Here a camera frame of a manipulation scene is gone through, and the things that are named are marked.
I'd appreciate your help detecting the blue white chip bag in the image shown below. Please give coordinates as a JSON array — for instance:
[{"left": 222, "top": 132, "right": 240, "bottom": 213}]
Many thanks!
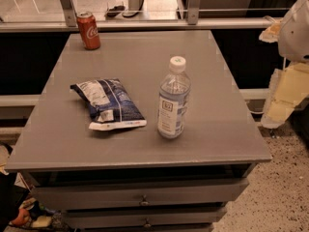
[{"left": 70, "top": 78, "right": 147, "bottom": 131}]

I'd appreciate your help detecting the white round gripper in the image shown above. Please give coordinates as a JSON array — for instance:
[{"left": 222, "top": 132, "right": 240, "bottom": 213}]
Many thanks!
[{"left": 259, "top": 0, "right": 309, "bottom": 129}]

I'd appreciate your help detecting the clutter pile on floor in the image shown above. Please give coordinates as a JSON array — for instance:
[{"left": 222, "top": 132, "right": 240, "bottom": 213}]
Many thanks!
[{"left": 0, "top": 142, "right": 66, "bottom": 232}]

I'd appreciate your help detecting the metal window railing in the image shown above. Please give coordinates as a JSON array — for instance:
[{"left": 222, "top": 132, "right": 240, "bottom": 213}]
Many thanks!
[{"left": 0, "top": 0, "right": 309, "bottom": 34}]

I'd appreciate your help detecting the red coke can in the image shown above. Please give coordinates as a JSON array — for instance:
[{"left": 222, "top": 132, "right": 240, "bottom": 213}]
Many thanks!
[{"left": 76, "top": 12, "right": 100, "bottom": 50}]

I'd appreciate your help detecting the blue plastic water bottle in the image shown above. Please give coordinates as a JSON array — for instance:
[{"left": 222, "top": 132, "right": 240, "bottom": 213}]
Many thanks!
[{"left": 157, "top": 56, "right": 191, "bottom": 139}]

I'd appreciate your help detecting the top grey drawer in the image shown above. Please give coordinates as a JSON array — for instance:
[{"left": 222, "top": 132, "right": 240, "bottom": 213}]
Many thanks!
[{"left": 32, "top": 178, "right": 248, "bottom": 210}]

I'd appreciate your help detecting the grey drawer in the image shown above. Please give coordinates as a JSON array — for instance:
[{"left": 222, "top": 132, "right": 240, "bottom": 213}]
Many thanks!
[
  {"left": 32, "top": 178, "right": 248, "bottom": 210},
  {"left": 64, "top": 207, "right": 226, "bottom": 228}
]

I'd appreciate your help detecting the grey drawer cabinet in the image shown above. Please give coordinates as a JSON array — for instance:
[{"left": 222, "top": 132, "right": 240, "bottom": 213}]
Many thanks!
[{"left": 6, "top": 31, "right": 270, "bottom": 232}]

